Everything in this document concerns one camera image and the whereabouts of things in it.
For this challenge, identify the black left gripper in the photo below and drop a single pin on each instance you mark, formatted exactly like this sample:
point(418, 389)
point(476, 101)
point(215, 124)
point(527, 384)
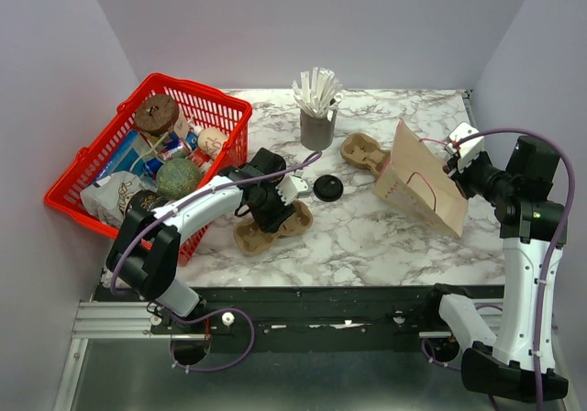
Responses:
point(271, 222)

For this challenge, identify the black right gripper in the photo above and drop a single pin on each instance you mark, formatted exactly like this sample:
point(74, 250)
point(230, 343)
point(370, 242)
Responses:
point(460, 176)

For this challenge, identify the single brown cup carrier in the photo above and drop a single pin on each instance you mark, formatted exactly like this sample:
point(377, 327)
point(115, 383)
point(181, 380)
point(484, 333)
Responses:
point(252, 241)

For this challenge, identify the pink beige paper bag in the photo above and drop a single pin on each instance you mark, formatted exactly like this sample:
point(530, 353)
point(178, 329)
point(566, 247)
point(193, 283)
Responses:
point(413, 181)

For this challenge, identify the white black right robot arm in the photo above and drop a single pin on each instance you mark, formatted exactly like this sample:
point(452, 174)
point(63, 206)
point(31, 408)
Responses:
point(517, 361)

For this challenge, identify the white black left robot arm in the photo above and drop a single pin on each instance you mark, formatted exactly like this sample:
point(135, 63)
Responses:
point(147, 247)

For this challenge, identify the red and white can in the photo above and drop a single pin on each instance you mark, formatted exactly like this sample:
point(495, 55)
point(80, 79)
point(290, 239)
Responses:
point(201, 159)

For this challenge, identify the cream bottle with pink print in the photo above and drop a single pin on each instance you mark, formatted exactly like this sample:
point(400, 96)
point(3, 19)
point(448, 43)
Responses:
point(210, 140)

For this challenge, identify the grey straw holder can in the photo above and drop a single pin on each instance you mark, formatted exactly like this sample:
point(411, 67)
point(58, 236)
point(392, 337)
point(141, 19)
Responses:
point(317, 133)

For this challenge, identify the green round melon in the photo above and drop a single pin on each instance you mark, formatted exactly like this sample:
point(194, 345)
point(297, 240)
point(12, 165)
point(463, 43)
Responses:
point(177, 178)

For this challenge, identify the brown cardboard cup carrier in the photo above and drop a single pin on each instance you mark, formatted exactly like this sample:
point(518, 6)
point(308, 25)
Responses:
point(364, 152)

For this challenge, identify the blue drink can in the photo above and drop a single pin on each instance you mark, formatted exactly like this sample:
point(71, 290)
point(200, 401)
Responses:
point(152, 166)

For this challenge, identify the black Force tub pink lid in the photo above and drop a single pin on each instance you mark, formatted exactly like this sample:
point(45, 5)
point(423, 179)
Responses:
point(145, 201)

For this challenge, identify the white wrapped straws bunch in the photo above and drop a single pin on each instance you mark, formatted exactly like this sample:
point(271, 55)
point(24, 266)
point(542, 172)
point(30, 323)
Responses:
point(318, 93)

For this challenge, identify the brown lidded round jar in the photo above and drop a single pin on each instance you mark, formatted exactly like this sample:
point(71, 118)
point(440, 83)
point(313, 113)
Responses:
point(157, 114)

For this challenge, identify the blue flat box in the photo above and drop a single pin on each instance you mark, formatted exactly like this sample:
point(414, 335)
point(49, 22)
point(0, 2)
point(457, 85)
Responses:
point(125, 156)

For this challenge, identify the white grey snack bag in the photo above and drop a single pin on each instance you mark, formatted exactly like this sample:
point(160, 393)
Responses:
point(107, 198)

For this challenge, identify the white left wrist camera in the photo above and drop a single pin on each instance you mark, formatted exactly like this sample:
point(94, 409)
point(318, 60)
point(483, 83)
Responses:
point(291, 188)

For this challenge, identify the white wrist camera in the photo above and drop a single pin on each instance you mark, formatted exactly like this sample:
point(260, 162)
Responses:
point(462, 154)
point(291, 188)

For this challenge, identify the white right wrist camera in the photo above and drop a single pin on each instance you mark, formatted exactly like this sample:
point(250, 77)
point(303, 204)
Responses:
point(462, 154)

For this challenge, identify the black table front rail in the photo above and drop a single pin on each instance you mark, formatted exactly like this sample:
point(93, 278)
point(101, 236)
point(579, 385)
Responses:
point(316, 319)

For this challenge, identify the aluminium extrusion rail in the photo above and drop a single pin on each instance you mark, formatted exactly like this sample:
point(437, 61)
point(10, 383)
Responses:
point(109, 320)

